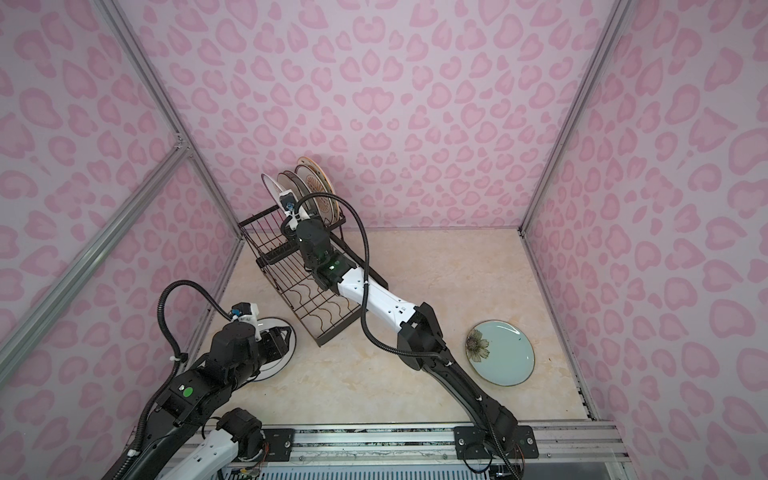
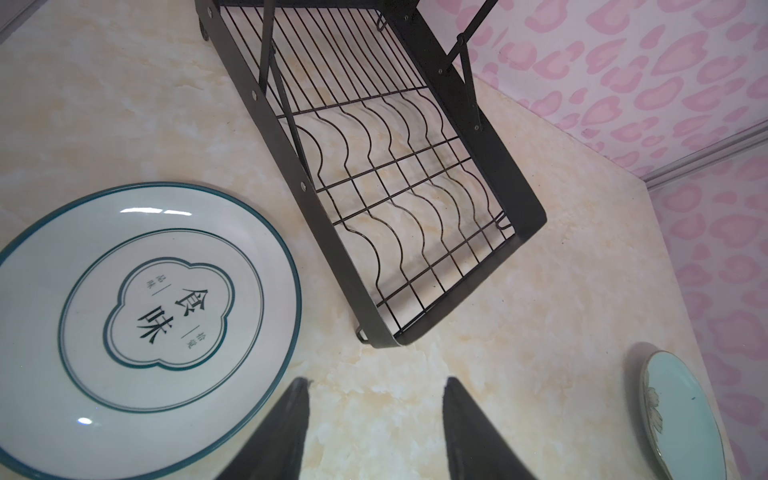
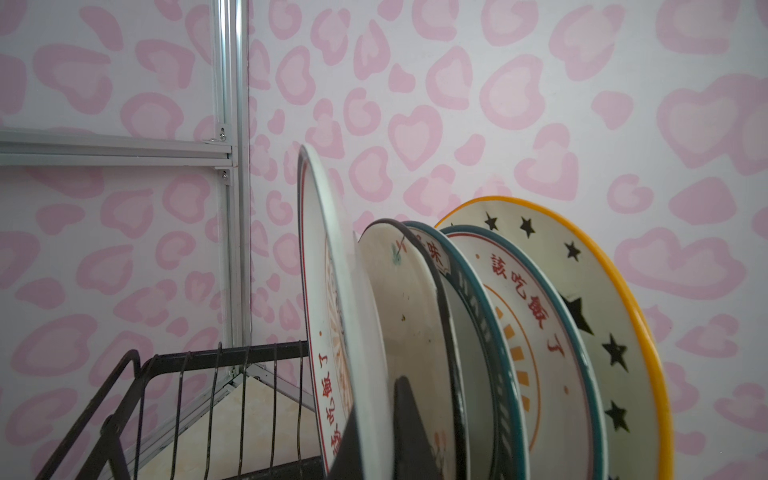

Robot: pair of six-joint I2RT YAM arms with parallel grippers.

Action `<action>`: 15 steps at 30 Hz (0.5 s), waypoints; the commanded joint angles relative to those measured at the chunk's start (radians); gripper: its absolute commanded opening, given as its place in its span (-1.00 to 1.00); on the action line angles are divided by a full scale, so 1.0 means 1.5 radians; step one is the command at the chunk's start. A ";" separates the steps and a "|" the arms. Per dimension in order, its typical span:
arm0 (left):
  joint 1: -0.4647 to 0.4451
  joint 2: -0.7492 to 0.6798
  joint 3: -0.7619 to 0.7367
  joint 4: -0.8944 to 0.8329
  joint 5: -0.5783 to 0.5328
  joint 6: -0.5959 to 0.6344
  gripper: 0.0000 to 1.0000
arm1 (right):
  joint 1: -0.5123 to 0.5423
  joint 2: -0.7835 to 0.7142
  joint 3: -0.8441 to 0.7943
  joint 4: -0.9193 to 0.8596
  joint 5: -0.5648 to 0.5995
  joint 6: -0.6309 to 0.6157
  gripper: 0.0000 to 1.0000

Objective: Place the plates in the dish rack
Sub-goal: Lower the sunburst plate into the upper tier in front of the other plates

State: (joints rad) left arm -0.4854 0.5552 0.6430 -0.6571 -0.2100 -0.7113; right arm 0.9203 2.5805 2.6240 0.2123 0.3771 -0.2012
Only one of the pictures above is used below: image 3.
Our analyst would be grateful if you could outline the white plate brown rim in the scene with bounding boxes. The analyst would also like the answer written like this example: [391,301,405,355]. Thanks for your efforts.
[358,219,470,479]

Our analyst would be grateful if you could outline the white plate dark blue rim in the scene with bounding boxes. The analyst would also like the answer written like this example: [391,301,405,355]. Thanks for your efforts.
[406,221,530,479]

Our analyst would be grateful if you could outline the aluminium frame diagonal beam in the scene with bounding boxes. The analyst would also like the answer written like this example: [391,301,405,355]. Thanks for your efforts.
[1,129,237,168]

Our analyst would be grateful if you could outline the black wire dish rack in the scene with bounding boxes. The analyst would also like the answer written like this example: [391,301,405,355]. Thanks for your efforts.
[36,341,309,479]

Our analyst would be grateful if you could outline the cream star cartoon plate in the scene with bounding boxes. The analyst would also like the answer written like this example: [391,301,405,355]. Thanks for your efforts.
[438,196,674,479]

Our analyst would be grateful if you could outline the aluminium frame post left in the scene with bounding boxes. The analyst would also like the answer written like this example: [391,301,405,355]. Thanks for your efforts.
[212,0,252,346]

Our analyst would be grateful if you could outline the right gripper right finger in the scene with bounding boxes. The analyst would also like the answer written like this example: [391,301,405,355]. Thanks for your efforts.
[393,376,440,480]

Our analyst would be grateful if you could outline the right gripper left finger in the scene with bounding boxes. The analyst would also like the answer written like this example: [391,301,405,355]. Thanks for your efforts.
[326,407,363,480]

